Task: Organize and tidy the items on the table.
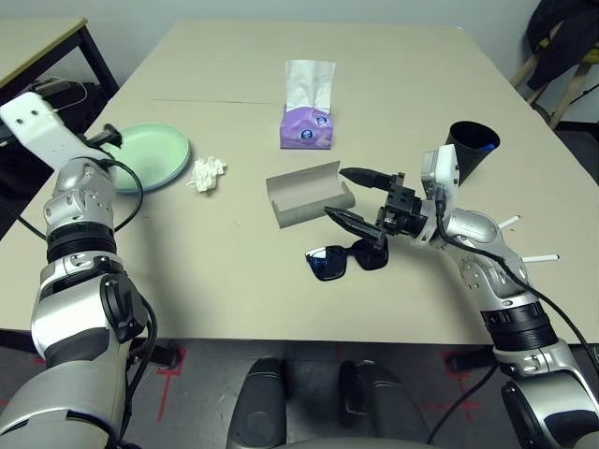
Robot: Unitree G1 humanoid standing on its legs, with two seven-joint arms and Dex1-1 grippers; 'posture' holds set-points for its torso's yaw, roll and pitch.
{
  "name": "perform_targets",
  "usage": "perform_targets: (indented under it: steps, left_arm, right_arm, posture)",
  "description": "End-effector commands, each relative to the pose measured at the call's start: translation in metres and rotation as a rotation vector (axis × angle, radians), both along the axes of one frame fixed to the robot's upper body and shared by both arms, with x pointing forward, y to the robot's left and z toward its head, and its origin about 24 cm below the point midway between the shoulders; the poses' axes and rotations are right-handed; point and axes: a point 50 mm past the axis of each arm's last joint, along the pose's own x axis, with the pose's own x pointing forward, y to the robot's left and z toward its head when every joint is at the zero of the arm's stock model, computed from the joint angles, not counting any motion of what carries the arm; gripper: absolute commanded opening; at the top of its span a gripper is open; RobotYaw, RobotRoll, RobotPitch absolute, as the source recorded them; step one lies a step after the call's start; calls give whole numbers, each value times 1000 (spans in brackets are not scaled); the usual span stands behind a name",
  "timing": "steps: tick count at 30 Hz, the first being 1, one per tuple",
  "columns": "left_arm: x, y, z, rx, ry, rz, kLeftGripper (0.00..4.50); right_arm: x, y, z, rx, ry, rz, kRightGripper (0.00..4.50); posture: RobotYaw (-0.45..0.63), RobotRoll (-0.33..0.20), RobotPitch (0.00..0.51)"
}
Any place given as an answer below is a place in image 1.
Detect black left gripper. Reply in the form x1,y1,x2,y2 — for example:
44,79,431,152
83,123,124,150

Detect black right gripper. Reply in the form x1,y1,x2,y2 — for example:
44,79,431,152
324,167,430,248

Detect light green plate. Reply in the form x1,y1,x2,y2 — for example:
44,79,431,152
100,122,191,191

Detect grey glasses case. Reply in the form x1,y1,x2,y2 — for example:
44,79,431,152
265,160,357,230

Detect black sunglasses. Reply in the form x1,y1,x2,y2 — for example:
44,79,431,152
304,236,389,282

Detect grey power strip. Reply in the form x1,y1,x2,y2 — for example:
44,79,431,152
30,78,69,94

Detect purple tissue pack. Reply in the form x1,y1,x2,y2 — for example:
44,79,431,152
279,103,336,151

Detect wooden side table black legs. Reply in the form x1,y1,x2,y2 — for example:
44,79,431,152
0,17,121,102

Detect black cup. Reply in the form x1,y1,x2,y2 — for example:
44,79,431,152
444,120,502,181

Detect white tissue sheet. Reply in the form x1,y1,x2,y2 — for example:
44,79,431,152
284,59,337,113

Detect grey robot right leg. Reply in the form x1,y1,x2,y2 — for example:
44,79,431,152
337,357,431,449

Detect grey robot leg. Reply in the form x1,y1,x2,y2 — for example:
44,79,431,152
337,357,431,449
225,357,287,449

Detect grey robot left leg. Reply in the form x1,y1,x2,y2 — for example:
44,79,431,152
225,357,287,449

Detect black jacket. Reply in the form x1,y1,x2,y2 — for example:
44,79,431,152
523,0,599,93

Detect yellow-green cushion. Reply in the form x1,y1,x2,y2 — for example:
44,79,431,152
537,27,599,62

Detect thin white cable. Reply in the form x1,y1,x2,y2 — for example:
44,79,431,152
46,77,90,111

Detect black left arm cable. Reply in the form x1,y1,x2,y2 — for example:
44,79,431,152
18,158,158,445

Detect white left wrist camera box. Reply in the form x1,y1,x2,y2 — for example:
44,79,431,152
0,92,111,166

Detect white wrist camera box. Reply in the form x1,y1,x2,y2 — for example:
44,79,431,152
0,92,111,166
414,143,462,247

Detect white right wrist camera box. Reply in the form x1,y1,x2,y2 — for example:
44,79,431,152
414,143,462,247

